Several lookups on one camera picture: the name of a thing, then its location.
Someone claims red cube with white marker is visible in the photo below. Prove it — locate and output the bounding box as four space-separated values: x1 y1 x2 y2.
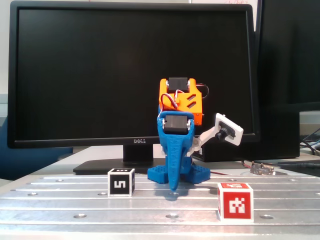
216 182 255 223

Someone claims red wire at circuit board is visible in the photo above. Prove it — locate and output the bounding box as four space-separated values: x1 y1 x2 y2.
241 159 254 171

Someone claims blue chair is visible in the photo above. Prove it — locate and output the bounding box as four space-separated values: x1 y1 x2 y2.
0 117 74 181

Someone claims white mounted wrist camera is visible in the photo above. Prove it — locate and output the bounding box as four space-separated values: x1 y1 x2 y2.
191 112 245 156

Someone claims bundle of dark cables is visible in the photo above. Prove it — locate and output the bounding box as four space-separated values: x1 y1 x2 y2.
299 126 320 154

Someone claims black Dell monitor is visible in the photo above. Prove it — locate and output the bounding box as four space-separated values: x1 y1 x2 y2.
6 0 261 176

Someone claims black unbranded monitor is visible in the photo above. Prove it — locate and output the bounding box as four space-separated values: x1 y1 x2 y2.
254 0 320 112

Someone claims black cube with white marker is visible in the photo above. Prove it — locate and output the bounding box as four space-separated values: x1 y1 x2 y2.
107 167 136 198

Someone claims small bare circuit board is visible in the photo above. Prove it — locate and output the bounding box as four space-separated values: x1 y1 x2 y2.
249 161 276 176

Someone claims black cable with barrel plug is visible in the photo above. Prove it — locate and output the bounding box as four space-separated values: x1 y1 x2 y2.
277 161 320 168

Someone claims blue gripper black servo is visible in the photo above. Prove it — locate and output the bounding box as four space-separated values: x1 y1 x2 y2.
156 111 196 193

